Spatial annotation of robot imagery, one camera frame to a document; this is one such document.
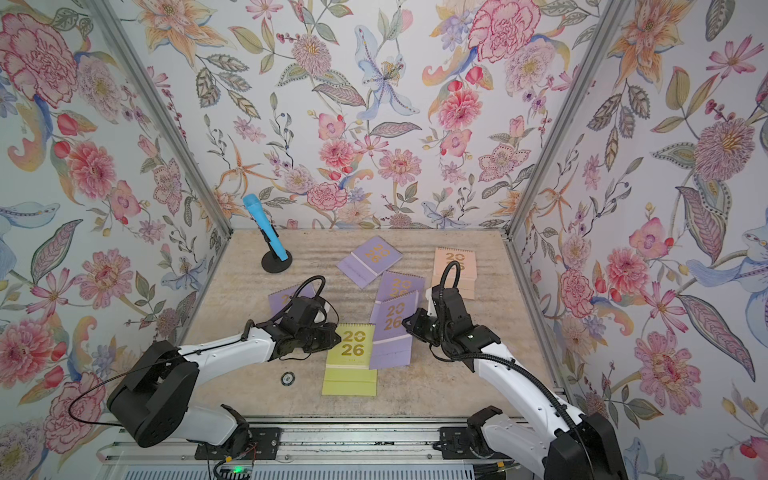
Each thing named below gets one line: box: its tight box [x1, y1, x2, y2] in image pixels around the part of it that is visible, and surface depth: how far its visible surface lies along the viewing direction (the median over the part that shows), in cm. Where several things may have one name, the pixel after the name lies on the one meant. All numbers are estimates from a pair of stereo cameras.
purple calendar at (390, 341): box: [369, 290, 419, 370], surface depth 86 cm
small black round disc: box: [280, 371, 296, 386], surface depth 86 cm
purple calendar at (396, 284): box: [375, 270, 426, 309], surface depth 109 cm
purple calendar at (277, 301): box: [268, 282, 316, 319], surface depth 103 cm
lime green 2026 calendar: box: [322, 323, 378, 397], surface depth 88 cm
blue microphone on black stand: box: [243, 194, 293, 273], surface depth 100 cm
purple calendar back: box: [336, 235, 403, 289], surface depth 113 cm
